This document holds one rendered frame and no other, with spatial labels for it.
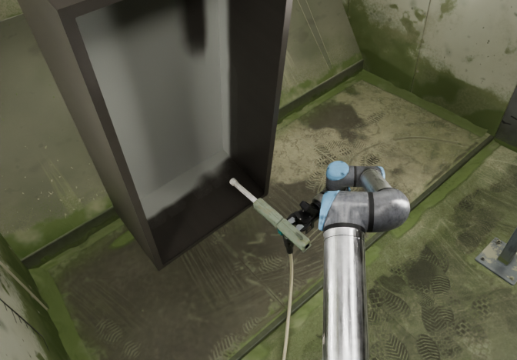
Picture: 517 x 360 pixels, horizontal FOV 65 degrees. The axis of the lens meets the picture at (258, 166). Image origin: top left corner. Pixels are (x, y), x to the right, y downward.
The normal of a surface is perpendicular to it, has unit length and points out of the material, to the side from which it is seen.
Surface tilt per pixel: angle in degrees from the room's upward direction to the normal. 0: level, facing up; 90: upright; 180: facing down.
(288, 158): 0
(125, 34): 101
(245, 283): 0
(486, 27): 90
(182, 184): 12
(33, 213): 57
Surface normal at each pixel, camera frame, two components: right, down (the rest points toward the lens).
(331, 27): 0.48, 0.04
